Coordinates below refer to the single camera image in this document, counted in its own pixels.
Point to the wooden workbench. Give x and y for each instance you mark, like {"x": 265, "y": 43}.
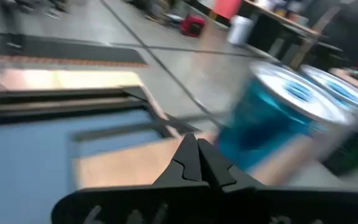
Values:
{"x": 281, "y": 21}

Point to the black floor mat striped edge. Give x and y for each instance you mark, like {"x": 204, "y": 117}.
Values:
{"x": 73, "y": 49}

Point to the blue silver Red Bull can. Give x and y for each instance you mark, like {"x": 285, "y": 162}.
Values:
{"x": 259, "y": 130}
{"x": 337, "y": 88}

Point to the red black equipment case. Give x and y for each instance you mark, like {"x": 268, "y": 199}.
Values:
{"x": 193, "y": 26}

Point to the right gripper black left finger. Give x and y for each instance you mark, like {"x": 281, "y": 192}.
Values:
{"x": 185, "y": 168}

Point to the wooden shelf with black frame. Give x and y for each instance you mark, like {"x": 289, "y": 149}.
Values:
{"x": 120, "y": 168}

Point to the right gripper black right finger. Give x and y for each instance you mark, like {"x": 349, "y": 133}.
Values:
{"x": 216, "y": 174}

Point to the white bucket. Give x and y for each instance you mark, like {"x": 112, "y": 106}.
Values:
{"x": 239, "y": 29}

